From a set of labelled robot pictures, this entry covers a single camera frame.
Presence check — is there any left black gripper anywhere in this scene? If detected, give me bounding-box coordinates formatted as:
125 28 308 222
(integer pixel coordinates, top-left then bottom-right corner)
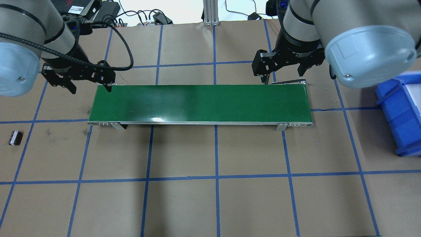
42 54 115 94

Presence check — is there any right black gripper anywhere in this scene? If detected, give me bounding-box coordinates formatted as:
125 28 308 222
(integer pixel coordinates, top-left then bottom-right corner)
252 31 325 85

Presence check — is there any brown cylindrical capacitor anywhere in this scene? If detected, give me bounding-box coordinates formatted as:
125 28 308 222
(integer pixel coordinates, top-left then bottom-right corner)
8 130 23 146

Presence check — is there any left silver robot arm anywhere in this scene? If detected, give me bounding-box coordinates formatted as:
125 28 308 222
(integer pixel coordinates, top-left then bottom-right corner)
0 0 115 96

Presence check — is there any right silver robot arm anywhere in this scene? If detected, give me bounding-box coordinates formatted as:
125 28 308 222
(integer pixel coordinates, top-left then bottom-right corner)
252 0 421 88

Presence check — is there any green conveyor belt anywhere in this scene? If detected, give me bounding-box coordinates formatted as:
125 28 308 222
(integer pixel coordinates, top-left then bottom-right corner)
88 83 314 130

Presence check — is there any black power adapter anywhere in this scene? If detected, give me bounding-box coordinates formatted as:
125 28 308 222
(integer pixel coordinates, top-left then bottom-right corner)
152 12 173 25

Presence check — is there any blue plastic bin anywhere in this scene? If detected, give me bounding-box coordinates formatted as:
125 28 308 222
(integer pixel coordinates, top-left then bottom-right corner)
375 71 421 157

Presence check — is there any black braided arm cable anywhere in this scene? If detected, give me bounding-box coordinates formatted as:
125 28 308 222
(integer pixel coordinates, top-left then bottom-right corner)
0 16 134 71

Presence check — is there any aluminium frame post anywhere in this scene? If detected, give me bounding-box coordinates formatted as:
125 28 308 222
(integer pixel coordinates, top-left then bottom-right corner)
203 0 220 26

